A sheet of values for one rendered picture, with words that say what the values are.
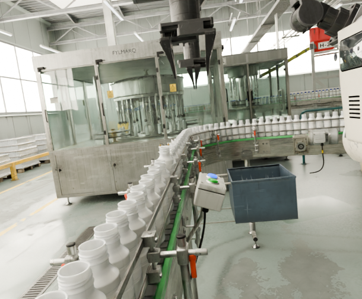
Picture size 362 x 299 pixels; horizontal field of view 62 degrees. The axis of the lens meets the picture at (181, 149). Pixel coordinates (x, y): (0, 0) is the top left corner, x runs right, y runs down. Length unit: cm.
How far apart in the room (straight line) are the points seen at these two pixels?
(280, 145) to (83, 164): 314
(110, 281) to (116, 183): 439
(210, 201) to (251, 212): 73
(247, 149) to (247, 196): 131
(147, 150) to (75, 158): 114
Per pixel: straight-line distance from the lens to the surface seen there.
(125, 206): 58
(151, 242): 56
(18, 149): 998
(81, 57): 485
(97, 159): 482
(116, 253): 49
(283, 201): 158
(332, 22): 114
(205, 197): 86
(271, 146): 279
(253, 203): 156
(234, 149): 279
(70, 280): 38
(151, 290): 63
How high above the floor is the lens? 133
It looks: 8 degrees down
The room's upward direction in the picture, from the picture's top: 7 degrees counter-clockwise
